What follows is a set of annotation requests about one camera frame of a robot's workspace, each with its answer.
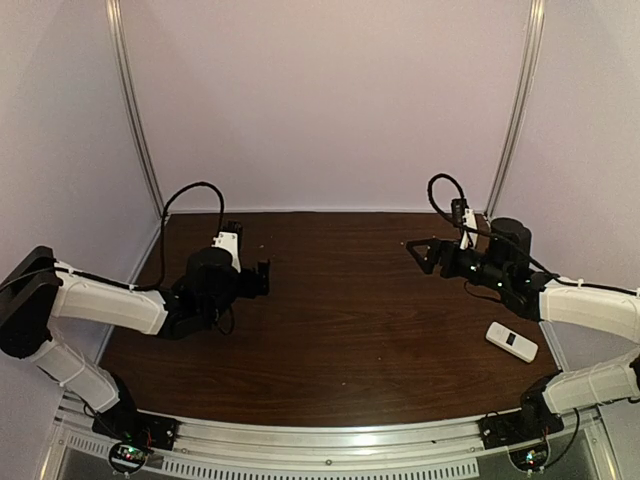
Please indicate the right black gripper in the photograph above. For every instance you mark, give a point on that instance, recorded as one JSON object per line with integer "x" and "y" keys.
{"x": 445, "y": 258}

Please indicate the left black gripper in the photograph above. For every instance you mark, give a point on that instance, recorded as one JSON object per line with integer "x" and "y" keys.
{"x": 257, "y": 282}

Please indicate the white remote control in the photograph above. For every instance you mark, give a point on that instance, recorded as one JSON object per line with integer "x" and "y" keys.
{"x": 511, "y": 342}

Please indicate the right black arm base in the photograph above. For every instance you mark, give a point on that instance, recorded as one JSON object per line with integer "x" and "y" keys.
{"x": 525, "y": 436}

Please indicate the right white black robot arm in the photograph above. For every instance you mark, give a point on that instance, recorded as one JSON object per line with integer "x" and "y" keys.
{"x": 532, "y": 294}

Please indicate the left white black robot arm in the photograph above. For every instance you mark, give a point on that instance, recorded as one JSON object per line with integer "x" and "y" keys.
{"x": 40, "y": 288}

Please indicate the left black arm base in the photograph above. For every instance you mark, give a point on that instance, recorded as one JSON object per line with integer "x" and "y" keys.
{"x": 138, "y": 435}

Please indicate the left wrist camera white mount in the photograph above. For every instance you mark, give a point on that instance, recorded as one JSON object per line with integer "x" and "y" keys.
{"x": 229, "y": 239}

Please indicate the right aluminium frame post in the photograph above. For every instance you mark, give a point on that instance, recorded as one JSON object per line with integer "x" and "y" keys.
{"x": 529, "y": 62}

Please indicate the aluminium frame post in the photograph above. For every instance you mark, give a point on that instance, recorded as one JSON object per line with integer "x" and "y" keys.
{"x": 529, "y": 62}
{"x": 132, "y": 109}

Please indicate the front aluminium rail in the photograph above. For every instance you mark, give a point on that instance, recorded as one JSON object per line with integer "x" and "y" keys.
{"x": 451, "y": 449}

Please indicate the left aluminium frame post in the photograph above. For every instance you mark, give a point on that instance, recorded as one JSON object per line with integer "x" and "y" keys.
{"x": 132, "y": 109}

